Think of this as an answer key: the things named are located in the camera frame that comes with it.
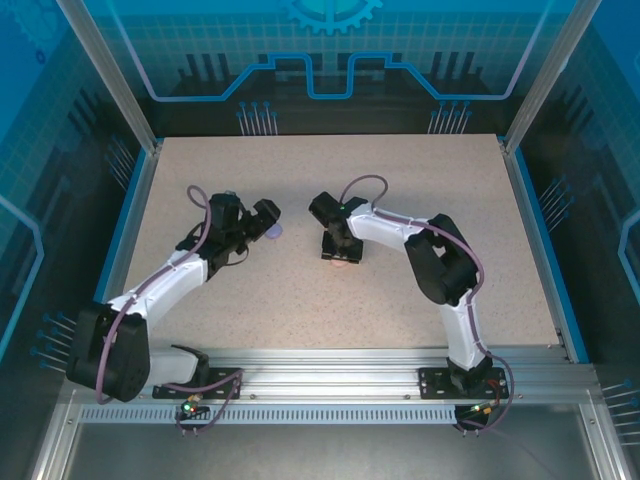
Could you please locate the grey metal sheet panel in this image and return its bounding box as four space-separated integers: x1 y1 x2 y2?
59 422 601 480

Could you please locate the aluminium table side rail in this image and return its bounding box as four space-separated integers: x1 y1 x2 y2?
92 139 166 321
501 139 576 364

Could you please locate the aluminium mounting rail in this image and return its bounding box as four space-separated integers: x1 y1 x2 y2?
64 347 601 404

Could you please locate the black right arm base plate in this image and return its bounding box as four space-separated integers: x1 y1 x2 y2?
417 367 511 401

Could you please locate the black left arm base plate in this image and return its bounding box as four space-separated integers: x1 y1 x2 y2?
152 367 245 401

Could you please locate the slotted grey cable duct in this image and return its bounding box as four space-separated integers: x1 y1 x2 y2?
79 404 459 426

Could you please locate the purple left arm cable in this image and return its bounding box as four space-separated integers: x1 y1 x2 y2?
94 184 246 437

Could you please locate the aluminium frame post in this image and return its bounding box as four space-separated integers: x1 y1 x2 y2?
502 0 604 154
57 0 164 154

